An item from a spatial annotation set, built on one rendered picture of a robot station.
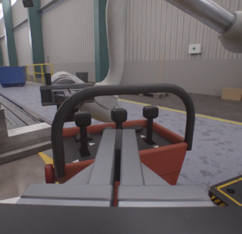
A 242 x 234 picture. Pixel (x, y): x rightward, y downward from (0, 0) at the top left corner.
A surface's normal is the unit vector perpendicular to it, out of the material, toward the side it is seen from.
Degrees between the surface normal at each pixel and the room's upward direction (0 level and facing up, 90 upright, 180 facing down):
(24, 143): 90
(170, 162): 97
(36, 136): 72
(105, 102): 89
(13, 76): 90
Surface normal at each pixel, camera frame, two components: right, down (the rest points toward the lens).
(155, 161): 0.36, 0.35
